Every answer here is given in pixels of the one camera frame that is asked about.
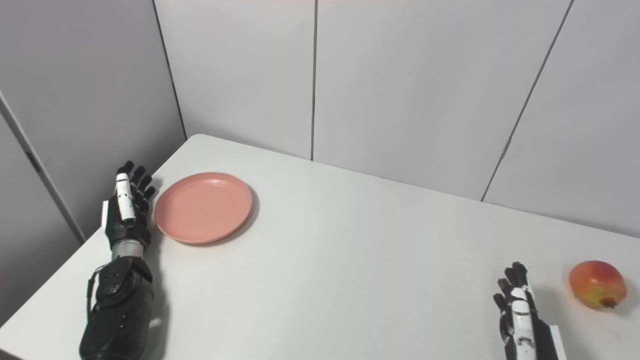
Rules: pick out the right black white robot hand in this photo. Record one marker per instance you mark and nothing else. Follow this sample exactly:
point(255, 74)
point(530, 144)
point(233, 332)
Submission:
point(527, 330)

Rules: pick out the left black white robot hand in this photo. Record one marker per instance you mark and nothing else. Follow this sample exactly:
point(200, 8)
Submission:
point(125, 222)

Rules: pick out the pink round plate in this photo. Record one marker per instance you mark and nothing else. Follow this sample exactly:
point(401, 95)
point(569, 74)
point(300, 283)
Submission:
point(202, 207)

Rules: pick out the red yellow pomegranate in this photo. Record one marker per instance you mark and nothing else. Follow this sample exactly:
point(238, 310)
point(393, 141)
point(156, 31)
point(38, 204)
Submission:
point(597, 282)

